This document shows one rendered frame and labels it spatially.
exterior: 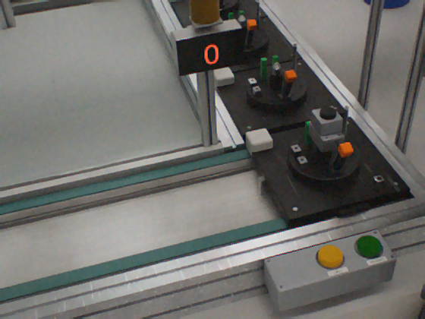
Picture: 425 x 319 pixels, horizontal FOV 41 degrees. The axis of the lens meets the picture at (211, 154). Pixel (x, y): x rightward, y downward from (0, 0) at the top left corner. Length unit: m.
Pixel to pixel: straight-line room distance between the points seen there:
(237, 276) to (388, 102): 0.71
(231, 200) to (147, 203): 0.17
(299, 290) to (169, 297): 0.21
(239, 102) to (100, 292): 0.56
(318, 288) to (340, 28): 1.04
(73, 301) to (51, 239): 0.20
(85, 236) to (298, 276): 0.41
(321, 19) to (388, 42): 0.24
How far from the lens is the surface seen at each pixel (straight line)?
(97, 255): 1.06
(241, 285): 1.00
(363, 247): 0.99
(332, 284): 0.97
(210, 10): 0.97
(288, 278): 0.94
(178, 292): 0.97
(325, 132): 1.05
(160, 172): 1.15
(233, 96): 1.31
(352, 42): 1.76
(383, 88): 1.56
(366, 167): 1.13
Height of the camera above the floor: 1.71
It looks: 40 degrees down
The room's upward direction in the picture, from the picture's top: 4 degrees counter-clockwise
